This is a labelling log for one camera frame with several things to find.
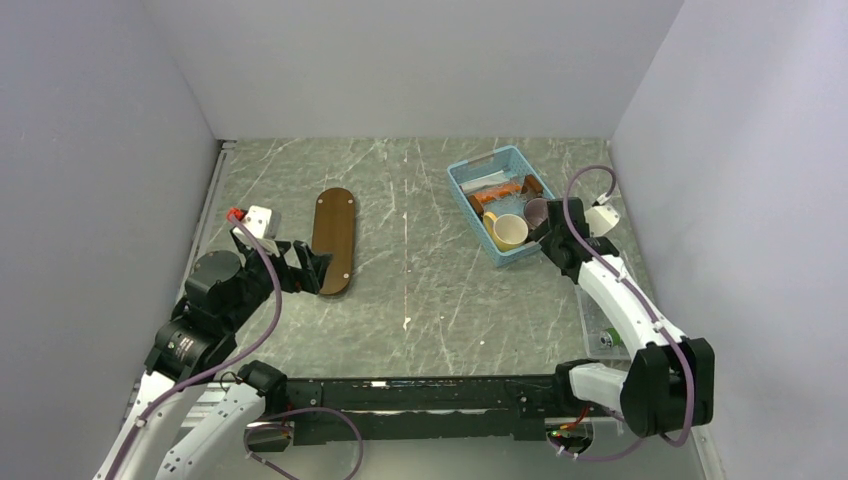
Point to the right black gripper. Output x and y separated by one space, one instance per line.
546 242

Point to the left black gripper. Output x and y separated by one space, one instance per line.
312 269

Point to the mauve ceramic cup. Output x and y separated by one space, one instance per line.
535 212

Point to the brown oval wooden tray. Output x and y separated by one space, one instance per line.
334 228

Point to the yellow ceramic mug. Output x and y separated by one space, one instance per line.
508 231

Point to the clear holder with brown ends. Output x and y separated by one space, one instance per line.
532 188

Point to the light blue plastic basket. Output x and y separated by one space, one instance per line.
511 160

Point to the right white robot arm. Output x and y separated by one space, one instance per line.
669 385

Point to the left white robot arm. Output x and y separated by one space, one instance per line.
221 293

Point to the orange toothpaste tube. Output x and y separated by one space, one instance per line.
498 192

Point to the clear plastic container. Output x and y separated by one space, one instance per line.
593 321

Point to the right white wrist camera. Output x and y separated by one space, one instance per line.
602 217

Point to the aluminium frame rail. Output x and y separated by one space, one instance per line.
205 222

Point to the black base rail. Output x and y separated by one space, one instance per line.
519 407

